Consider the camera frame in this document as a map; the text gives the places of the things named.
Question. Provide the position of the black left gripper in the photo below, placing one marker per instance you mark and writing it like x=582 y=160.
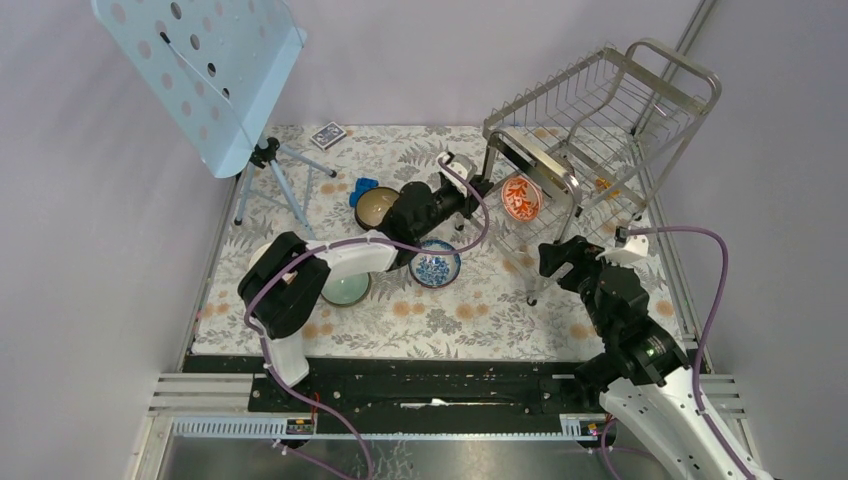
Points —
x=468 y=203

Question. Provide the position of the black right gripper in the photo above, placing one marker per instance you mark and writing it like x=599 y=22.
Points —
x=574 y=249

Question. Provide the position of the orange patterned bowl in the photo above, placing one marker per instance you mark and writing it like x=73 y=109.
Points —
x=522 y=200

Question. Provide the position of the blue white patterned bowl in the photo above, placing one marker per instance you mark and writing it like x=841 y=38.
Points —
x=435 y=271

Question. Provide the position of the stainless steel dish rack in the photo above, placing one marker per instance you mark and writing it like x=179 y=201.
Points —
x=626 y=115

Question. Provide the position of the light green celadon bowl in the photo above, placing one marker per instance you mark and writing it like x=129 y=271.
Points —
x=347 y=291

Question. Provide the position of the orange white bowl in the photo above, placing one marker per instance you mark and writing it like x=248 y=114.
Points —
x=256 y=261

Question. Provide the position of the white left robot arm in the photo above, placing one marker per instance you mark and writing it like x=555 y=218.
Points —
x=282 y=287

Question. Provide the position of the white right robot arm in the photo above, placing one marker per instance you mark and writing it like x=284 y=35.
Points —
x=643 y=378

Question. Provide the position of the floral patterned table mat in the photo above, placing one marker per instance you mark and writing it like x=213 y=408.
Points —
x=483 y=314

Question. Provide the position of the orange small toy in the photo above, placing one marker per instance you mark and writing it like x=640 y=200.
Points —
x=603 y=188

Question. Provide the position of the blue plastic toy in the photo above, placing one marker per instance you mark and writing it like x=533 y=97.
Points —
x=361 y=186

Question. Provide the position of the blue playing card box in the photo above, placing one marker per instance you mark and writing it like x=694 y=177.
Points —
x=328 y=136

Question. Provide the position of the light blue perforated music stand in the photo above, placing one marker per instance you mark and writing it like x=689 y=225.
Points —
x=218 y=68

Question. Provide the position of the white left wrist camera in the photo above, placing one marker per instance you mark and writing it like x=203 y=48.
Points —
x=456 y=167

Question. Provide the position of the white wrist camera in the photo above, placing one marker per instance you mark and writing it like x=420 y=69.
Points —
x=629 y=248
x=456 y=167

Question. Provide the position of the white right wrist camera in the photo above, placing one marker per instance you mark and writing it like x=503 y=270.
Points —
x=629 y=248

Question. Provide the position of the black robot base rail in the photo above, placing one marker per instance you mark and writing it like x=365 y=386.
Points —
x=424 y=396

